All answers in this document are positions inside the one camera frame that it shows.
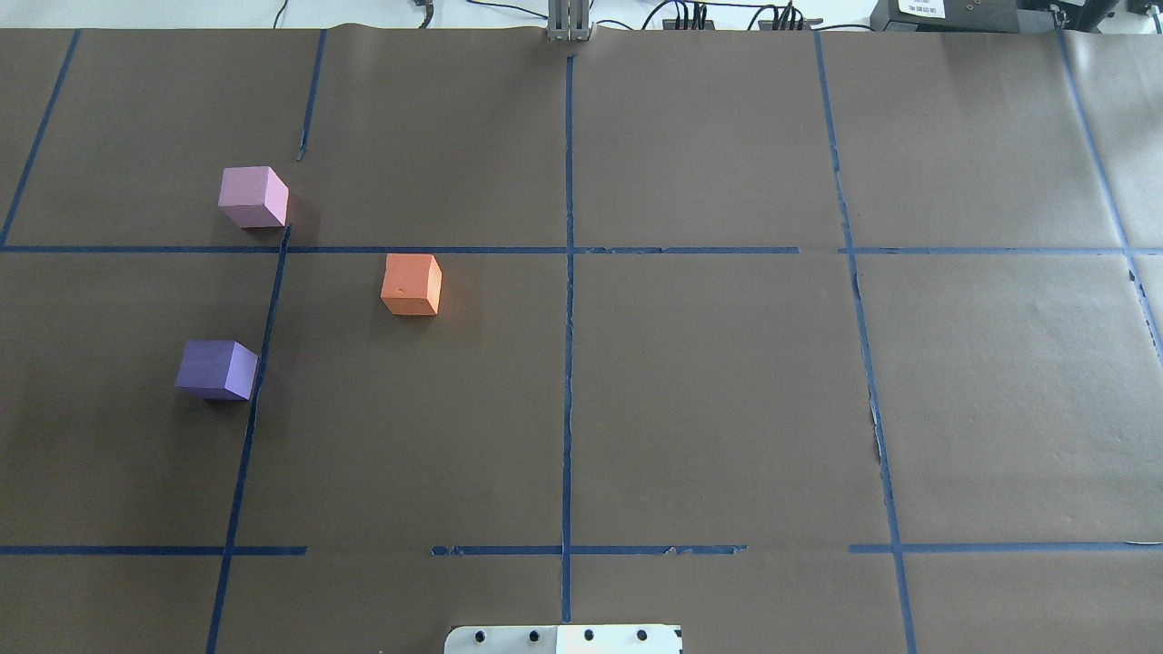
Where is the orange foam cube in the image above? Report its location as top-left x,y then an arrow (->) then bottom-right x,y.
381,253 -> 442,317

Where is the brown paper table cover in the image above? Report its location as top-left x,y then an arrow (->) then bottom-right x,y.
3,24 -> 1160,653

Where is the black power strip left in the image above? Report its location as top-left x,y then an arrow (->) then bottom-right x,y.
663,9 -> 716,31

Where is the black power strip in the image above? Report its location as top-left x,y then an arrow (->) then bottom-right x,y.
663,9 -> 716,31
752,17 -> 823,31

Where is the pink foam cube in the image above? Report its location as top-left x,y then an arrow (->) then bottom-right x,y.
217,166 -> 290,229

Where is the purple foam cube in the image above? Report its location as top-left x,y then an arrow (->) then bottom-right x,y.
174,340 -> 259,401

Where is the black power strip right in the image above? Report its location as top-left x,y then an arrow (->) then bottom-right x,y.
752,17 -> 823,31

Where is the black equipment box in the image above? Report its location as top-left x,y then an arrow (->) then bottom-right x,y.
869,1 -> 1123,34

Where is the aluminium frame post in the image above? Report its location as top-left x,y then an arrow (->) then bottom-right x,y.
547,0 -> 593,42

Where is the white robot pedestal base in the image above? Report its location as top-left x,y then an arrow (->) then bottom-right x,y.
443,624 -> 684,653

